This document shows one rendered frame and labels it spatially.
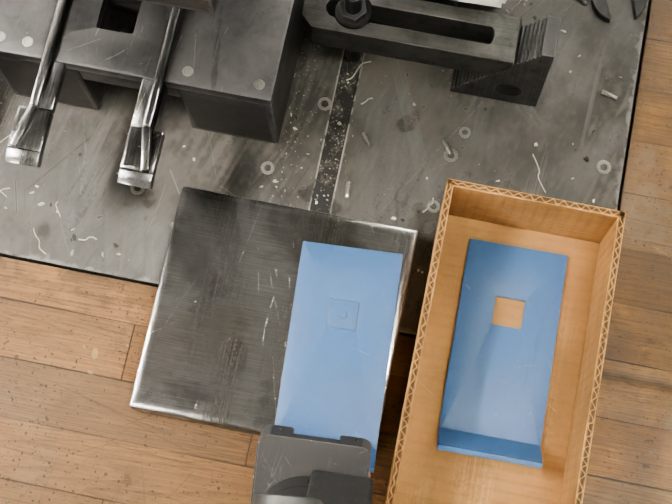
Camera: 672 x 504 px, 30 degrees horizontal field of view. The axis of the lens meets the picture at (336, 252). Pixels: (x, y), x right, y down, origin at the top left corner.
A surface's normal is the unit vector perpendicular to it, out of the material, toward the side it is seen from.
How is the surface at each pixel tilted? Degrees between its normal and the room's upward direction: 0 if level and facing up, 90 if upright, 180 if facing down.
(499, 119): 0
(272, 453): 30
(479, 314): 0
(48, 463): 0
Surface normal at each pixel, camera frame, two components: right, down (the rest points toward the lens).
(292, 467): -0.07, 0.26
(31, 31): -0.01, -0.25
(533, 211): -0.20, 0.95
